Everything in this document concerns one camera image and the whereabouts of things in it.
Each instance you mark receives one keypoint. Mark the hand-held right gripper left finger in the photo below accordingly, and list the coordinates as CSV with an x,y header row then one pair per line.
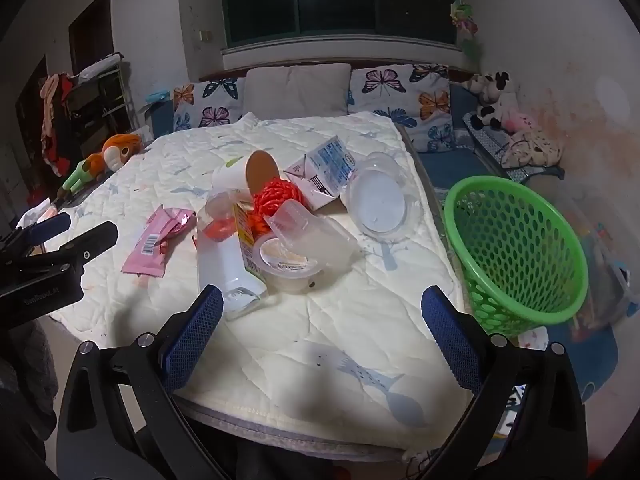
x,y
197,332

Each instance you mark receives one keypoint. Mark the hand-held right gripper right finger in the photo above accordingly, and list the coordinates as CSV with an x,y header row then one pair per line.
x,y
450,340

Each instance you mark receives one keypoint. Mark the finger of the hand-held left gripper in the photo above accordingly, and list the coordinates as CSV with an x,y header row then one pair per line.
x,y
85,246
50,224

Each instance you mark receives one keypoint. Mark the green plastic basket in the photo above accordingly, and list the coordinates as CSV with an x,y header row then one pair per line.
x,y
520,317

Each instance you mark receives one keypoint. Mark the white blue milk carton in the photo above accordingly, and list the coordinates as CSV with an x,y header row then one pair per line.
x,y
325,160

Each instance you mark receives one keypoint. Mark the pink snack wrapper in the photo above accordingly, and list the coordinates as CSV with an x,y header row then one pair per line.
x,y
147,250

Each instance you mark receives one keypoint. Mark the red patterned packet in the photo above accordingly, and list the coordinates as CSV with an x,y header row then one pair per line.
x,y
215,265

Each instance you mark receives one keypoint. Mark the shiny red wrapper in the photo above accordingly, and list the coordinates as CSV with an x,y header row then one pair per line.
x,y
180,222

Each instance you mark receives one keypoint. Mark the yellow printed carton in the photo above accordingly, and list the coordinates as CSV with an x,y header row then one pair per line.
x,y
243,245

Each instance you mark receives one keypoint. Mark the orange monkey plush toy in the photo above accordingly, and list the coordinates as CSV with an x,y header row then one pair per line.
x,y
120,152

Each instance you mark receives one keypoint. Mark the white quilted blanket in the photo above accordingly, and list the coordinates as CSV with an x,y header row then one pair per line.
x,y
300,360

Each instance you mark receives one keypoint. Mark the plastic pudding cup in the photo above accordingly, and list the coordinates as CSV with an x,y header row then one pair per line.
x,y
287,267

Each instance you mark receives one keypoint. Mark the hanging clothes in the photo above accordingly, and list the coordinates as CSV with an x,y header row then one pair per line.
x,y
52,110

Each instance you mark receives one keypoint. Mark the blue floor mat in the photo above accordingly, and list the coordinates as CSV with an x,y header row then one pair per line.
x,y
585,360

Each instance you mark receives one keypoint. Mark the dark metal shelf rack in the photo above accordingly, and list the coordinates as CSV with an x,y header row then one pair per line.
x,y
107,95

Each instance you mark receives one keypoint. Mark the clear plastic container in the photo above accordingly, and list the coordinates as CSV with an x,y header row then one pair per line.
x,y
322,245

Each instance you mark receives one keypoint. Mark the clear plastic dome lid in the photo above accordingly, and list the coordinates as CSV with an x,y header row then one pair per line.
x,y
377,202

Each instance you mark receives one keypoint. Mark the orange-red mesh net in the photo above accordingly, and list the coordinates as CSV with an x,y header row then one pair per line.
x,y
275,195

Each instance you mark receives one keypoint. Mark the white paper cup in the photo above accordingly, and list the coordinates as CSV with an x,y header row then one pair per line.
x,y
227,176

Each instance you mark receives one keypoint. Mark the clear plastic storage box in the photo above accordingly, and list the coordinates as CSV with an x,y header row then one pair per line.
x,y
600,270

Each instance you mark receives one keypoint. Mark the teal plastic object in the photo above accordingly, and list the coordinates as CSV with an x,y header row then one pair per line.
x,y
159,95

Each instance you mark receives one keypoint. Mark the blue bed sheet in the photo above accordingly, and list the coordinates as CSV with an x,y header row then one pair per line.
x,y
450,165

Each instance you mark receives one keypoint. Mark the small butterfly print pillow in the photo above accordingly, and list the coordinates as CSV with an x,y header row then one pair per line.
x,y
210,105

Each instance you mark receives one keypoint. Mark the blue patterned cushion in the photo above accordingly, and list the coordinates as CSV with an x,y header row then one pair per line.
x,y
485,140

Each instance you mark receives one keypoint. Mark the spotted cream cloth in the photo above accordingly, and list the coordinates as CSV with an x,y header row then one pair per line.
x,y
532,147

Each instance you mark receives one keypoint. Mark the pink plush toy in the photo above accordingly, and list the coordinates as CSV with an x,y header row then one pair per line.
x,y
520,121

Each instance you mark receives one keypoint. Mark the black white cow plush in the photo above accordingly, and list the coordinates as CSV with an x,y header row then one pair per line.
x,y
492,110

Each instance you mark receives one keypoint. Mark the large butterfly print pillow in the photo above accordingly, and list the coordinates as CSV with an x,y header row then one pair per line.
x,y
400,95

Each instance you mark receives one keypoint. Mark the grey white plush toy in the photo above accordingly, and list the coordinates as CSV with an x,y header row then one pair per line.
x,y
482,85

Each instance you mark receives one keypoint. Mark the beige pillow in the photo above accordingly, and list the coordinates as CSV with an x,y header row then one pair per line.
x,y
295,90

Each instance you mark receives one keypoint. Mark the dark window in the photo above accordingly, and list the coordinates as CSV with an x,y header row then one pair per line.
x,y
260,5

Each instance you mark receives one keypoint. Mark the white wall socket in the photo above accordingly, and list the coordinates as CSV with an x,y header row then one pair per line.
x,y
205,35

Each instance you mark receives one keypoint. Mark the colourful wall decoration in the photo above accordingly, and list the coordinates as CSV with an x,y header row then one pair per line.
x,y
462,17

